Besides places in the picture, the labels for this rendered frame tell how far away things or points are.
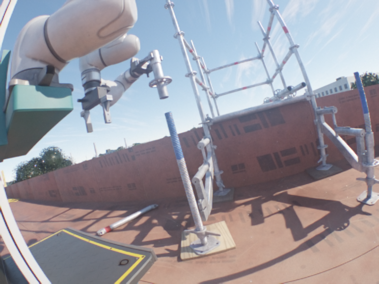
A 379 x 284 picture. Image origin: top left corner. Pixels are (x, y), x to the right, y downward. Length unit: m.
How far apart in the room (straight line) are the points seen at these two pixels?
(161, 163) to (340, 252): 1.79
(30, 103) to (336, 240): 1.17
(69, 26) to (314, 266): 1.10
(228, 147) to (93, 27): 1.53
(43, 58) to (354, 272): 1.19
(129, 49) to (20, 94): 0.47
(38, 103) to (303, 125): 1.84
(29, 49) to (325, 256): 1.21
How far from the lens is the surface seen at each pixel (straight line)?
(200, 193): 1.01
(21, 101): 0.39
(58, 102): 0.42
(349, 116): 2.10
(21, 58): 0.50
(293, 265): 0.84
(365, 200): 1.25
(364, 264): 0.86
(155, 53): 0.92
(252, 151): 1.68
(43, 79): 0.42
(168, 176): 1.92
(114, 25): 0.42
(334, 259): 0.86
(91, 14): 0.41
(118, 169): 2.32
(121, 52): 0.72
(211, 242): 1.01
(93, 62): 0.75
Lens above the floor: 0.64
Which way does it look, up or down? 2 degrees down
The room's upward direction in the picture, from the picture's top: 15 degrees counter-clockwise
